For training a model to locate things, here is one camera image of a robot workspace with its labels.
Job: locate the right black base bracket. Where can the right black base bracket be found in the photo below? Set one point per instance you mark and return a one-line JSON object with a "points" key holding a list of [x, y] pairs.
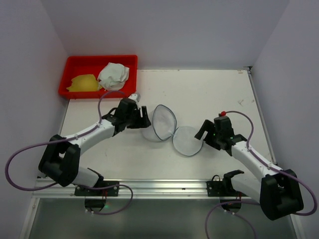
{"points": [[223, 188]]}

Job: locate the white mesh laundry bag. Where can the white mesh laundry bag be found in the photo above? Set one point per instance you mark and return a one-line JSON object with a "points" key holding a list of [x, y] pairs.
{"points": [[164, 127]]}

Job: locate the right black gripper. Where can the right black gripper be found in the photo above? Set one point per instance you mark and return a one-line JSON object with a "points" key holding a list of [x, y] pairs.
{"points": [[210, 134]]}

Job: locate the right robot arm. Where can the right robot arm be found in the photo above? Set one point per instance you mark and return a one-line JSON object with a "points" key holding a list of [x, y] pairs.
{"points": [[275, 189]]}

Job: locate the aluminium table edge profile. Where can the aluminium table edge profile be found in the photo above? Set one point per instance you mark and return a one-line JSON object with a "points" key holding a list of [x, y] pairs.
{"points": [[248, 69]]}

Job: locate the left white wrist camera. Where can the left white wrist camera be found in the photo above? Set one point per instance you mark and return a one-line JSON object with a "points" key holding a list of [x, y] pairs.
{"points": [[135, 97]]}

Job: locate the red plastic tray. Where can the red plastic tray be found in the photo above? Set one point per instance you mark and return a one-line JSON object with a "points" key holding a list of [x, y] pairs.
{"points": [[82, 65]]}

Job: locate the aluminium mounting rail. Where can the aluminium mounting rail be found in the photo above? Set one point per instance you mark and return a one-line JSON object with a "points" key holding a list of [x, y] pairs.
{"points": [[142, 189]]}

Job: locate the yellow bra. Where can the yellow bra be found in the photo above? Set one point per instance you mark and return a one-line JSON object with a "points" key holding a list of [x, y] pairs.
{"points": [[84, 83]]}

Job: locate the white bra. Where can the white bra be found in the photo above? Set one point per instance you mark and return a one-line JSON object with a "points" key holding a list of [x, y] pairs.
{"points": [[113, 77]]}

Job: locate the black base bracket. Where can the black base bracket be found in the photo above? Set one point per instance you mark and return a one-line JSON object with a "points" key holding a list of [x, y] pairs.
{"points": [[104, 189], [223, 188]]}

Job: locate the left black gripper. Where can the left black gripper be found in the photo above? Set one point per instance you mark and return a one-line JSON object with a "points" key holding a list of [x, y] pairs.
{"points": [[139, 117]]}

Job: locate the left black base bracket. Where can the left black base bracket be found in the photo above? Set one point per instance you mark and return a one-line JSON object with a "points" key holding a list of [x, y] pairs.
{"points": [[104, 189]]}

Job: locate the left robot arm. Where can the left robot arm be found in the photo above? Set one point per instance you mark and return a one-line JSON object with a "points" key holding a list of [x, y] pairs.
{"points": [[61, 158]]}

